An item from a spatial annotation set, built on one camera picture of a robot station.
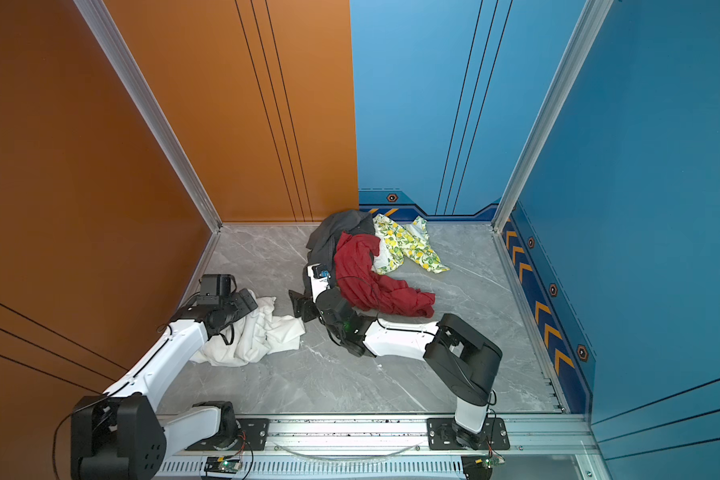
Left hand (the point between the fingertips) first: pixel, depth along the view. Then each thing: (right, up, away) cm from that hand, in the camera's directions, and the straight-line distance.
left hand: (240, 303), depth 87 cm
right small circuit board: (+64, -36, -17) cm, 75 cm away
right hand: (+19, +5, -7) cm, 20 cm away
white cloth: (+6, -9, -3) cm, 11 cm away
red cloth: (+37, +3, +7) cm, 37 cm away
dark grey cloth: (+23, +20, +12) cm, 33 cm away
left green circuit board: (+3, -36, -16) cm, 39 cm away
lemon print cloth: (+48, +19, +21) cm, 56 cm away
